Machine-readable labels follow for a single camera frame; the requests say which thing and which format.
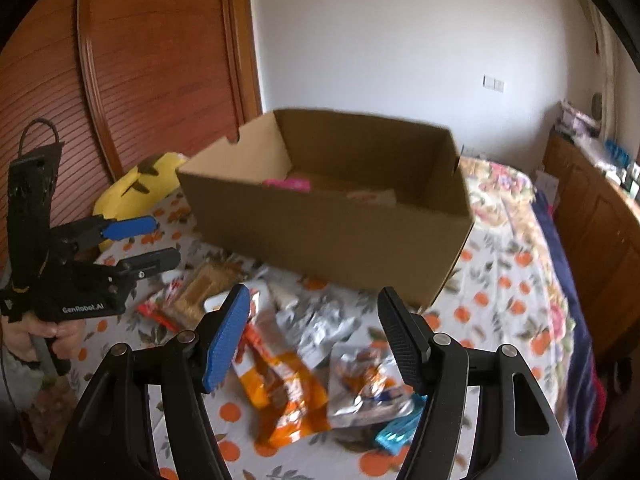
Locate white wrapped pipe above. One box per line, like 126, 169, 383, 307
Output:
575, 0, 623, 133

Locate floral blanket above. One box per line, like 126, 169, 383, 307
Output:
459, 156, 576, 361

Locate pink snack packet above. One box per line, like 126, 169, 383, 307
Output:
263, 175, 312, 194

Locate red snack packet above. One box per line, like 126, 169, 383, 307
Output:
136, 280, 182, 335

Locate blue bottle pack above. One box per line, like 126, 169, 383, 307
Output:
602, 140, 632, 167

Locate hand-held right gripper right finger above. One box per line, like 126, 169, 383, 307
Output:
377, 287, 576, 480

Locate beige snack packet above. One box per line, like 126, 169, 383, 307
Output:
346, 188, 399, 208

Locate white biscuit packet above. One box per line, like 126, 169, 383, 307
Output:
266, 279, 302, 312

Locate orange print bed sheet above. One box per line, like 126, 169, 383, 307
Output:
65, 180, 576, 480

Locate blue snack packet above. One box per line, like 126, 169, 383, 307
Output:
375, 394, 429, 453

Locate stack of pink boxes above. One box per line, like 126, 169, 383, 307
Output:
556, 100, 601, 138

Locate clear packet of brown crackers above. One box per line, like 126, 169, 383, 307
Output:
167, 259, 251, 332

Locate silver packet with orange print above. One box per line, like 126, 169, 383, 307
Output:
327, 340, 425, 429

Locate dark blue blanket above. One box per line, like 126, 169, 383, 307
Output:
529, 187, 609, 467

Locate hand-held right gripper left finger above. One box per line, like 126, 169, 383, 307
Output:
50, 285, 251, 480

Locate wooden cabinet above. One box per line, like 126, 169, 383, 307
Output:
542, 127, 640, 361

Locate person's left hand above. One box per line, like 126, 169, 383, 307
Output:
20, 317, 85, 361

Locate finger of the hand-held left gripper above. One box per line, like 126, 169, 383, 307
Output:
107, 247, 182, 286
54, 215, 157, 256

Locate brown cardboard box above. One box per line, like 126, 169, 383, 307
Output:
176, 108, 475, 311

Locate yellow plush pillow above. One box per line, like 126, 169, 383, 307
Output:
93, 152, 189, 254

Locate silver snack packet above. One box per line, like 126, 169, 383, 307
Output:
275, 292, 372, 368

